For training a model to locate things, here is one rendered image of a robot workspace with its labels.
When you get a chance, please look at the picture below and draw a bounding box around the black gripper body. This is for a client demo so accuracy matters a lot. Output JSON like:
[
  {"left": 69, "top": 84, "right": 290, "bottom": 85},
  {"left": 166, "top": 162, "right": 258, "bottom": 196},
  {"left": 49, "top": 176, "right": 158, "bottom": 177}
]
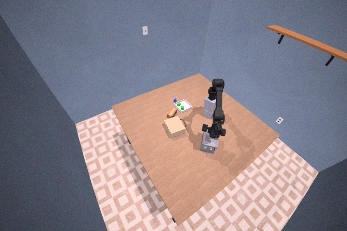
[{"left": 202, "top": 124, "right": 226, "bottom": 136}]

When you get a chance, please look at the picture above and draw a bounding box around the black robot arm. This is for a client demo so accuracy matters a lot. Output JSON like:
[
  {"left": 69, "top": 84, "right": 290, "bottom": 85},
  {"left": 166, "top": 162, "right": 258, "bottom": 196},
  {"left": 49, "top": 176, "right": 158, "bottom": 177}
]
[{"left": 208, "top": 79, "right": 225, "bottom": 138}]

